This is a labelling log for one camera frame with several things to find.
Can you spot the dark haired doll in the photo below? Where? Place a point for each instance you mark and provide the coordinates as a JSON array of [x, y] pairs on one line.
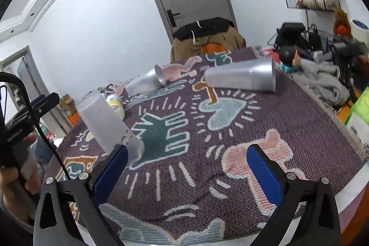
[[289, 58]]

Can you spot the yellow lid jar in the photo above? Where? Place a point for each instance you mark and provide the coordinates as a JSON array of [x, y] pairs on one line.
[[116, 104]]

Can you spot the person's left hand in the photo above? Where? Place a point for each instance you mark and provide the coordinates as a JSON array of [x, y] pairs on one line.
[[11, 191]]

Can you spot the grey fleece blanket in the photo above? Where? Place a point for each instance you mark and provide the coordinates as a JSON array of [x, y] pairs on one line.
[[323, 81]]

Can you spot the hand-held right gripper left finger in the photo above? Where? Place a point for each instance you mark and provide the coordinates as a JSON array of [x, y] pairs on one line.
[[111, 174]]

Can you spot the printed blanket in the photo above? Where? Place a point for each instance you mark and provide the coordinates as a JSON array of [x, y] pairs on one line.
[[219, 133]]

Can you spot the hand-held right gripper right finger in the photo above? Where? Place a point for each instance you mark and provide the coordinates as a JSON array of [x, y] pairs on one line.
[[263, 174]]

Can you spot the green box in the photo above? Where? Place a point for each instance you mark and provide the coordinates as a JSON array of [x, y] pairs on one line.
[[359, 116]]

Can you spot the brown plush toy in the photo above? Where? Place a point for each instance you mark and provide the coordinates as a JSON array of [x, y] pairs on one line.
[[342, 21]]

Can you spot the translucent plastic cup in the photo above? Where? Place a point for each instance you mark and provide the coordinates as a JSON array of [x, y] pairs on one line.
[[103, 125]]

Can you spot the black jacket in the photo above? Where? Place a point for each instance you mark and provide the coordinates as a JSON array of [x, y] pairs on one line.
[[204, 27]]

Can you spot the small silver cup lying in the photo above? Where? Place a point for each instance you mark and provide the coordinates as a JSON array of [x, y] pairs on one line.
[[145, 81]]

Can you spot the large silver cup lying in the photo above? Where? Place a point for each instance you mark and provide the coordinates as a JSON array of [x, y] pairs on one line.
[[239, 74]]

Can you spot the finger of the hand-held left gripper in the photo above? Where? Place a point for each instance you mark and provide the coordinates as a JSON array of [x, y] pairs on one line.
[[46, 103]]

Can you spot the cardboard box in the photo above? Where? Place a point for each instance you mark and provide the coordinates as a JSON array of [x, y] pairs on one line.
[[67, 104]]

